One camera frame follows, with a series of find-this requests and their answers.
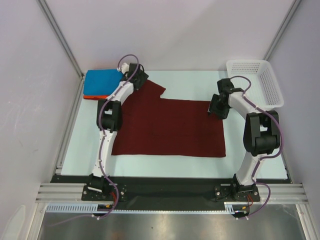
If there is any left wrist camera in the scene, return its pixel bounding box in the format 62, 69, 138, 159
117, 62, 137, 75

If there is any left aluminium frame post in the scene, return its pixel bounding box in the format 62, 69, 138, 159
36, 0, 84, 79

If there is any folded blue t shirt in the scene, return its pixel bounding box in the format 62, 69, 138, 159
83, 69, 123, 96

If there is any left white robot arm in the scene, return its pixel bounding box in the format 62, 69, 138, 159
86, 63, 148, 200

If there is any white plastic basket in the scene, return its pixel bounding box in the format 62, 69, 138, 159
226, 59, 284, 110

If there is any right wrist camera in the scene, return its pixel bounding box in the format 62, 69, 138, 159
217, 78, 235, 94

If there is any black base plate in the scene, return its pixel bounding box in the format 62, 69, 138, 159
51, 175, 292, 212

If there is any folded orange t shirt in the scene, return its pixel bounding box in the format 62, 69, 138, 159
83, 95, 108, 101

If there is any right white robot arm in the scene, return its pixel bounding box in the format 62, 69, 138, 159
207, 75, 283, 201

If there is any aluminium frame post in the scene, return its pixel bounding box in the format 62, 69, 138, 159
36, 0, 84, 79
263, 0, 303, 61

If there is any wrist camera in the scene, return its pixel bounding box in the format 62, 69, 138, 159
217, 78, 235, 94
117, 62, 137, 75

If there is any dark red t shirt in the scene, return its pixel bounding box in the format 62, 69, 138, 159
112, 80, 226, 158

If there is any right aluminium frame post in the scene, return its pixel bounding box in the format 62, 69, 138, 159
263, 0, 303, 61

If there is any white slotted cable duct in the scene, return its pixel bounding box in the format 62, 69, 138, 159
46, 202, 248, 215

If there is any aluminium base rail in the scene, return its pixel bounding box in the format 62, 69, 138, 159
35, 183, 309, 204

